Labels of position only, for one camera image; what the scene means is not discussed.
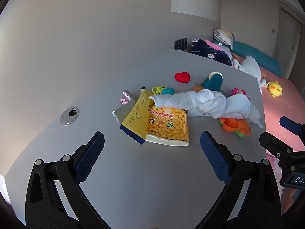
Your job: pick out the grey corner guard 3M tape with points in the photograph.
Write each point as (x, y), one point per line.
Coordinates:
(127, 103)

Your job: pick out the yellow soybean snack bag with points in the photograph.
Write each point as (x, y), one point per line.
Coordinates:
(168, 126)

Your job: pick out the pink grey foam floor mat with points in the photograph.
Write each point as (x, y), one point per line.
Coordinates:
(286, 194)

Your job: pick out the black wall socket panel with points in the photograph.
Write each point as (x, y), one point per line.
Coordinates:
(180, 44)

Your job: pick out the white medicine box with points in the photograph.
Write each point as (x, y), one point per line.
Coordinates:
(196, 113)

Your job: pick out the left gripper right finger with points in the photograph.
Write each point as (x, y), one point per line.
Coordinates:
(250, 197)

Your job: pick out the grey room door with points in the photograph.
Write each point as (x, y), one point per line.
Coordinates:
(288, 30)

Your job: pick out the navy patterned blanket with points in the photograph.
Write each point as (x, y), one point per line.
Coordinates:
(207, 49)

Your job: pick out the white twisted towel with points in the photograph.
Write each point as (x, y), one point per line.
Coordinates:
(215, 104)

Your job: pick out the silver desk cable grommet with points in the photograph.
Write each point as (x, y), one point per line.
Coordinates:
(69, 116)

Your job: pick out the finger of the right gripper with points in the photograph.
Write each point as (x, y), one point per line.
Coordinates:
(293, 127)
(278, 148)

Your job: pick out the pink bed sheet mattress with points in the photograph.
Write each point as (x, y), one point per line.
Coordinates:
(290, 104)

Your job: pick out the yellow blue snack wrapper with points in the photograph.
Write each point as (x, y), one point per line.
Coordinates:
(135, 123)

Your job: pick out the teal tape dispenser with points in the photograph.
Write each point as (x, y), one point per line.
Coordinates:
(213, 83)

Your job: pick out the checkered grey pillow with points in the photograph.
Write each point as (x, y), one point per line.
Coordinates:
(224, 37)

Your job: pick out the orange crab sand mold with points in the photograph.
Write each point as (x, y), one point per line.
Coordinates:
(240, 127)

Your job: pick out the red heart toy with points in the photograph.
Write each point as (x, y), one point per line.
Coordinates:
(182, 77)

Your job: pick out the green blue frog toy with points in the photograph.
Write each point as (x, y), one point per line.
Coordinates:
(162, 90)

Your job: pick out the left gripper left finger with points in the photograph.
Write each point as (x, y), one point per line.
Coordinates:
(54, 198)

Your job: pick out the pink haired doll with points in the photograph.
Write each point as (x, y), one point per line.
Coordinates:
(236, 91)

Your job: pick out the white goose plush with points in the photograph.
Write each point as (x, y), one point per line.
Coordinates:
(251, 67)

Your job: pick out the teal pillow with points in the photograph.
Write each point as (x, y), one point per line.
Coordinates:
(261, 58)

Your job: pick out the yellow chick plush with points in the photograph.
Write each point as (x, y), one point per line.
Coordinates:
(274, 88)

